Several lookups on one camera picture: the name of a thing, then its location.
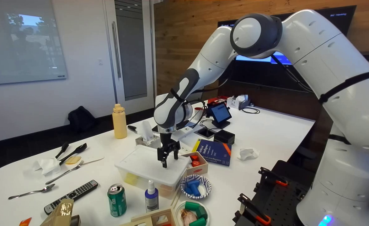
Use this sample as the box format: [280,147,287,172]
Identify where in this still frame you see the blue patterned plate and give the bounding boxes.
[179,175,212,200]

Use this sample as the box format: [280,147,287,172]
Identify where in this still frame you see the golden paper bag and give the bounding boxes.
[40,198,81,226]

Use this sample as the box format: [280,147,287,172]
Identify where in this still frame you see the small black box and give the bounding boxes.
[213,131,234,146]

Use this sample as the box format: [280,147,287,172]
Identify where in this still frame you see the dark blue book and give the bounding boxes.
[193,139,231,166]

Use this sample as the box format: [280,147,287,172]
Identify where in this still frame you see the crumpled white paper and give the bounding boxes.
[238,148,258,161]

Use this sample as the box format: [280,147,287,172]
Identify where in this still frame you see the silver fork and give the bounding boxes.
[7,183,55,200]

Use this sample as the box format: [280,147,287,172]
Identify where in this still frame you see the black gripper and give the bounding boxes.
[157,133,179,168]

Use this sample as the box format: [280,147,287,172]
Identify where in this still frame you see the small touchscreen on stand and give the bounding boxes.
[209,103,232,128]

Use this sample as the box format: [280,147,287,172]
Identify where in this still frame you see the black plastic spoon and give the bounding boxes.
[55,143,69,158]

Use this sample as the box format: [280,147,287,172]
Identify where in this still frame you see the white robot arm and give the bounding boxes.
[154,9,369,226]

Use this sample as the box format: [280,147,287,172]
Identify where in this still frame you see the black plastic spatula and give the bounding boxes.
[59,143,86,166]

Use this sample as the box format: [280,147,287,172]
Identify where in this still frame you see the whiteboard on wall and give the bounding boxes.
[0,0,67,84]

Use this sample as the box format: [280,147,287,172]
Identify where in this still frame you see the wooden box with red blocks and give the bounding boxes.
[185,152,208,175]

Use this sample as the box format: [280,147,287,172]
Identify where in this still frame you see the wall mounted tv screen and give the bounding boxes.
[219,5,356,92]

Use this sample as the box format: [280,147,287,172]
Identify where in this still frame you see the small sanitizer bottle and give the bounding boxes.
[144,180,159,211]

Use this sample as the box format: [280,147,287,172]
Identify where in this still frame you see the black remote control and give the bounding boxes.
[44,180,99,215]

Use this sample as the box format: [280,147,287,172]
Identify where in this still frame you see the yellow sponge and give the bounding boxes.
[64,156,81,166]

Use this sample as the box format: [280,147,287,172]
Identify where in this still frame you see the plate with green items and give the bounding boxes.
[174,201,211,226]

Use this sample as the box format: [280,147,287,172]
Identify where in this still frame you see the yellow squeeze bottle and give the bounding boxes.
[111,104,126,139]

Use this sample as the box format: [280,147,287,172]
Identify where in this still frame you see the wooden crate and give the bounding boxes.
[123,209,177,226]

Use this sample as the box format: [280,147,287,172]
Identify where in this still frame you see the black clamp rack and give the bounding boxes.
[232,161,313,226]

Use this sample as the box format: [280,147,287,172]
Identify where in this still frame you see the white device with cable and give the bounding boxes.
[227,94,259,114]

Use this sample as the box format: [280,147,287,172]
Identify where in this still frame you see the white tissue box holder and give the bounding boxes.
[135,121,160,148]

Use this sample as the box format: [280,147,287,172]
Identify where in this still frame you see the silver knife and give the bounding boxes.
[45,157,103,185]

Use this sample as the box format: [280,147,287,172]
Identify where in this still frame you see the crumpled white napkin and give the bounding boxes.
[25,158,59,176]

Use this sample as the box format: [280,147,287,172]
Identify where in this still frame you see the black backpack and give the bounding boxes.
[67,106,95,132]

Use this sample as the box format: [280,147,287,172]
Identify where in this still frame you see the white plastic lunchbox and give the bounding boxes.
[115,146,189,197]

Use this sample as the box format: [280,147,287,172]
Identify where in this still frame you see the green soda can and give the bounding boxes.
[106,183,126,217]

